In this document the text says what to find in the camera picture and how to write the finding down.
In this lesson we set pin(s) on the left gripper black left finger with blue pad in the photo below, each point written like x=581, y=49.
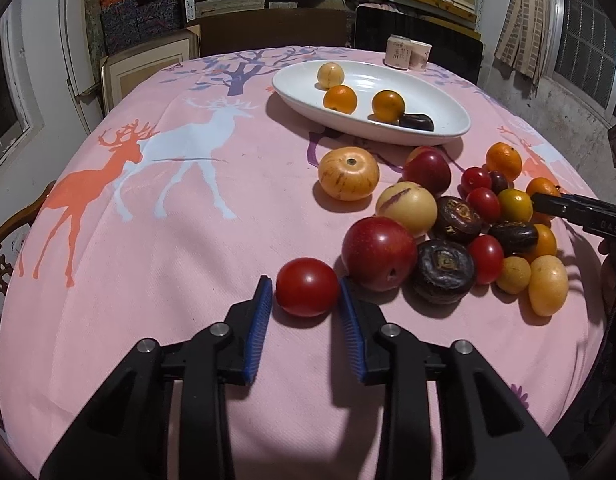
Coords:
x=164, y=403

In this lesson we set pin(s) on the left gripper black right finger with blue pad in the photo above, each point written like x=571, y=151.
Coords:
x=485, y=430

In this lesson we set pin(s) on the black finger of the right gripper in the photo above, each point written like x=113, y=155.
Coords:
x=593, y=216

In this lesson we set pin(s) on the yellow oval fruit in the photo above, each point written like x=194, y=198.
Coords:
x=548, y=285

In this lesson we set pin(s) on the orange tangerine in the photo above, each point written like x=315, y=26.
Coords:
x=505, y=160

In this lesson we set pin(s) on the red cherry tomato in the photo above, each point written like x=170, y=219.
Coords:
x=307, y=288
x=488, y=256
x=486, y=204

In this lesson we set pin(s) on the yellow pepino purple stripe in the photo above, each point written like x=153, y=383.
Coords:
x=409, y=204

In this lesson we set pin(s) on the large red plum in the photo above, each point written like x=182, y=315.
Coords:
x=378, y=253

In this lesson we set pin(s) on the large yellow striped melon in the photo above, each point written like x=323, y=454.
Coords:
x=348, y=174

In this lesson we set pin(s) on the beige patterned curtain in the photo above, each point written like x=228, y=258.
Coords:
x=526, y=38

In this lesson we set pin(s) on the dark purple fruit on plate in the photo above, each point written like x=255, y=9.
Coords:
x=417, y=122

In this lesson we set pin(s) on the yellow orange fruit on plate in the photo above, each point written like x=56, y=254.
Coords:
x=388, y=106

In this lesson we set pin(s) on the white paper cup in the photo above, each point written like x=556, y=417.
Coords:
x=419, y=55

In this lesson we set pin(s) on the small yellow striped fruit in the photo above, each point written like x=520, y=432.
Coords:
x=330, y=75

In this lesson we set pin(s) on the framed board leaning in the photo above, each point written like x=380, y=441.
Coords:
x=122, y=72

